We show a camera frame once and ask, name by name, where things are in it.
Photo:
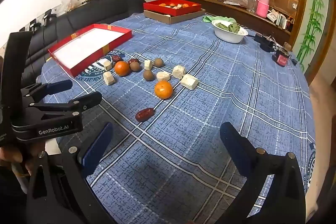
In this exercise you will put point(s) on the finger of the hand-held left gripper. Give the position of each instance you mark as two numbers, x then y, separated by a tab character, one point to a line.
57	85
86	100

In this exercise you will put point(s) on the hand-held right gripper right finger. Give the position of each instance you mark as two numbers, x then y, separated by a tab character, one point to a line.
233	142

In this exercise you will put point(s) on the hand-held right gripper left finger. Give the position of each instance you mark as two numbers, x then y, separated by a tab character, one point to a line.
94	148

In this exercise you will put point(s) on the red box with yellow tape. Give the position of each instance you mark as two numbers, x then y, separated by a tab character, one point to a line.
86	43

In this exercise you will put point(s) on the brown longan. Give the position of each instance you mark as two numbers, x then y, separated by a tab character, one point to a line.
135	66
147	75
158	62

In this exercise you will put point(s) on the person's left hand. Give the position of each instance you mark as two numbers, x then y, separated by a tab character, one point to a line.
10	155

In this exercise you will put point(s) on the blue plaid tablecloth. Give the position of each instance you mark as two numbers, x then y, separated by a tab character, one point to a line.
210	108

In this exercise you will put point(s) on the black leather sofa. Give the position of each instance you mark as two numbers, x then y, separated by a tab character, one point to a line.
92	10

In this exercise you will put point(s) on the crumpled clear plastic bag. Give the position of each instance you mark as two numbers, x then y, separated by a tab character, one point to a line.
69	1

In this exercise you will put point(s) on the black power adapter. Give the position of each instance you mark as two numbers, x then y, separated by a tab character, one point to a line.
265	43

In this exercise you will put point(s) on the white bowl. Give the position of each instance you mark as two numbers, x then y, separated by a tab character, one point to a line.
228	36

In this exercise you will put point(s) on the brown cardboard box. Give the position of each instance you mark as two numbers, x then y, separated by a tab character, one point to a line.
160	18

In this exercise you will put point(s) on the green leaves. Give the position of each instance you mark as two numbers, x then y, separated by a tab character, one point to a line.
232	28

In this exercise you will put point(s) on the plain red box tray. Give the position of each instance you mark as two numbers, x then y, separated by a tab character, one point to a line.
157	9

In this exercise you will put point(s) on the green cloth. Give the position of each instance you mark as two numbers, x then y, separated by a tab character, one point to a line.
210	18

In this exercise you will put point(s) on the pink container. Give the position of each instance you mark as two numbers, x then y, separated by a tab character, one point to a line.
262	7

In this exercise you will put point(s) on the clear glass pitcher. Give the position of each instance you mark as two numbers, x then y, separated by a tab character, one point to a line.
252	3

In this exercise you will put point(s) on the black wall plug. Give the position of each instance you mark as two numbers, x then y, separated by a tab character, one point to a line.
35	24
49	16

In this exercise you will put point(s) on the green bamboo wall sticker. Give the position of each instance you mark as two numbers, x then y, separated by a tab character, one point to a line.
313	8

